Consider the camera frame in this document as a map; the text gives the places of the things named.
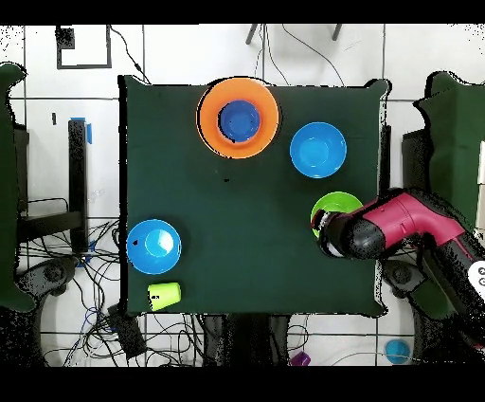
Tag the lime green bowl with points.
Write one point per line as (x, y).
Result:
(335, 203)

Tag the large blue bowl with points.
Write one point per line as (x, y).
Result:
(153, 246)
(318, 149)

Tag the small dark blue bowl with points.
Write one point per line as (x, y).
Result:
(239, 121)

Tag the orange bowl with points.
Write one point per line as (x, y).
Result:
(212, 129)

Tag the small light blue bowl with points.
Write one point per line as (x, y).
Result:
(397, 350)

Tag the yellow-green cup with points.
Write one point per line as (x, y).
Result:
(165, 296)

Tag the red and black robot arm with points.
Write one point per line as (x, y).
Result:
(409, 220)

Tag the grey chair base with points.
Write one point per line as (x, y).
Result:
(53, 273)
(401, 277)

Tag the purple cup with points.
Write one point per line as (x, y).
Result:
(301, 358)

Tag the dark green tablecloth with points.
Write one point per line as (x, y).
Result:
(170, 170)

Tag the green cloth covered table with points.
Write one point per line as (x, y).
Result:
(7, 189)
(458, 132)

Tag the black power strip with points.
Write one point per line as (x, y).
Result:
(127, 333)

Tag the black stand post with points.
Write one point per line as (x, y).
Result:
(385, 155)
(77, 170)

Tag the camera tripod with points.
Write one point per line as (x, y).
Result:
(251, 35)

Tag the black square floor frame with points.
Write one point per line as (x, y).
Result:
(65, 38)

